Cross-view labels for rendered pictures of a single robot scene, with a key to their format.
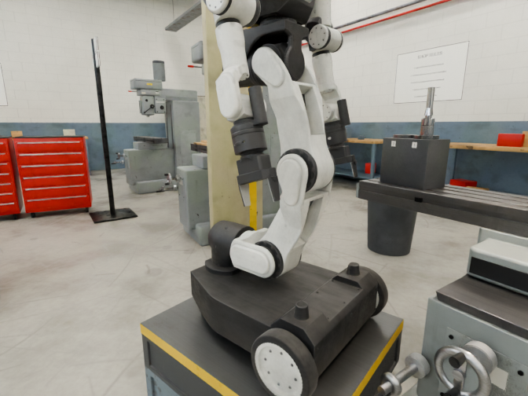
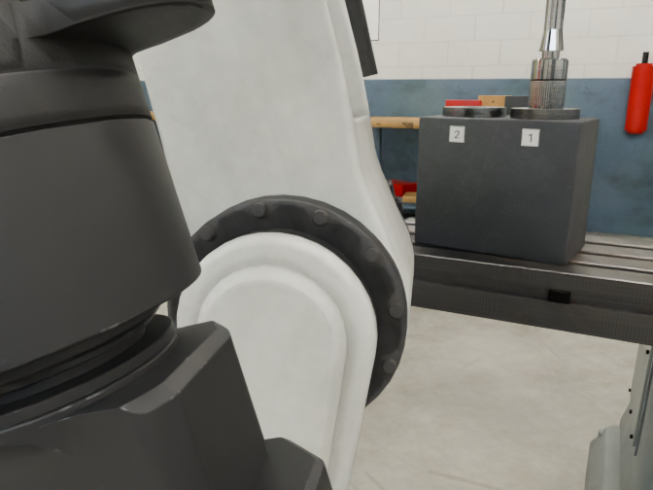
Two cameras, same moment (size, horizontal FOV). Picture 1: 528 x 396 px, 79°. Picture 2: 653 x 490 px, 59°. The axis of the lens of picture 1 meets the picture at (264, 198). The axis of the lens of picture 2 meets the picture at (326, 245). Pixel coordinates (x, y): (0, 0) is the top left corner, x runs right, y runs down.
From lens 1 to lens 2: 0.70 m
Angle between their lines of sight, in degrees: 29
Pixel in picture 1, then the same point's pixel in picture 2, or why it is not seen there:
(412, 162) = (526, 187)
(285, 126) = (197, 77)
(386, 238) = not seen: hidden behind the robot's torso
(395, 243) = not seen: hidden behind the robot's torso
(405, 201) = (519, 302)
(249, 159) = (37, 460)
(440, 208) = (630, 318)
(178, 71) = not seen: outside the picture
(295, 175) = (309, 358)
